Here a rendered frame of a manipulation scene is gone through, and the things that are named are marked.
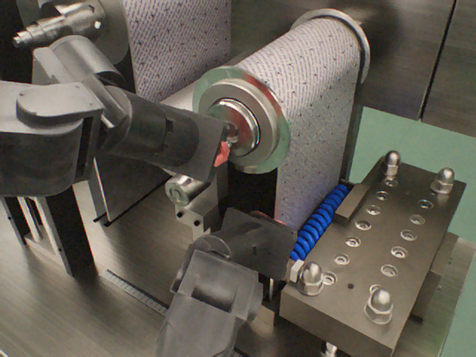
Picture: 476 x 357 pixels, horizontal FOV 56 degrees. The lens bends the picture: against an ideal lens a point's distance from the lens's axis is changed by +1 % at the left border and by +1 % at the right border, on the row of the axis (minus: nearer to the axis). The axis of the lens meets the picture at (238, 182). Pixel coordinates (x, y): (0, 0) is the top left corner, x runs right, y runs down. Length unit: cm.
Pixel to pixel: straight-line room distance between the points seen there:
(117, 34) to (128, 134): 30
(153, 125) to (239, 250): 18
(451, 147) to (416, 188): 217
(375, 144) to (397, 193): 206
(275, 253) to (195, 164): 18
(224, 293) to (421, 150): 257
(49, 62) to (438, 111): 61
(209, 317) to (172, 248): 49
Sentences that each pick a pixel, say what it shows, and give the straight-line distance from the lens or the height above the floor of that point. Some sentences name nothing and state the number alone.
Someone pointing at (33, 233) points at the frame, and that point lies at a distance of 93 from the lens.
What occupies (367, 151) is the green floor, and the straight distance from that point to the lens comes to 282.
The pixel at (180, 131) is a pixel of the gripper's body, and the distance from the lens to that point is 43.
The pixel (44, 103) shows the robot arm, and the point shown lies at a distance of 36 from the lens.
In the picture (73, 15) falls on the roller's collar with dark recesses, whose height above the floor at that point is 135.
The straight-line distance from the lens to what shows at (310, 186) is 71.
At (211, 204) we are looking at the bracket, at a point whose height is 114.
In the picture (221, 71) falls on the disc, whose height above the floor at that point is 131.
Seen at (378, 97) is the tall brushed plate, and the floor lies 117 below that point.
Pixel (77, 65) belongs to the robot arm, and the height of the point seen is 138.
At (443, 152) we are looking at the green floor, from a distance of 297.
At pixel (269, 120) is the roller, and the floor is 128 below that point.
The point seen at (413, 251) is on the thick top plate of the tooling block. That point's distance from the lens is 75.
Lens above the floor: 154
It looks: 39 degrees down
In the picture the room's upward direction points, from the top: straight up
